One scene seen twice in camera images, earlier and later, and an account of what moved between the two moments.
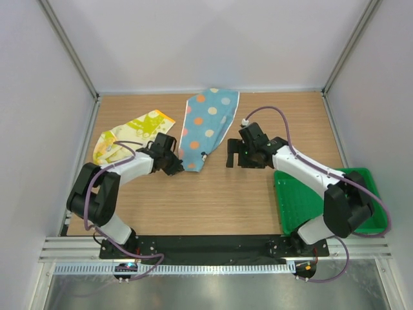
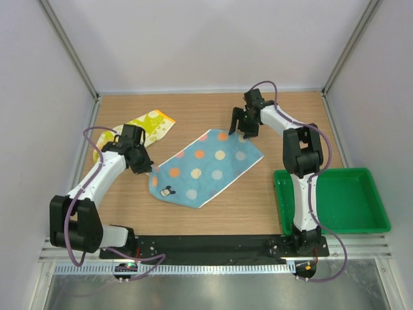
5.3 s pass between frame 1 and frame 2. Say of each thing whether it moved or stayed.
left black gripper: moved
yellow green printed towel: stayed
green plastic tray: stayed
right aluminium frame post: stayed
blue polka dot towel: moved
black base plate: stayed
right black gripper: moved
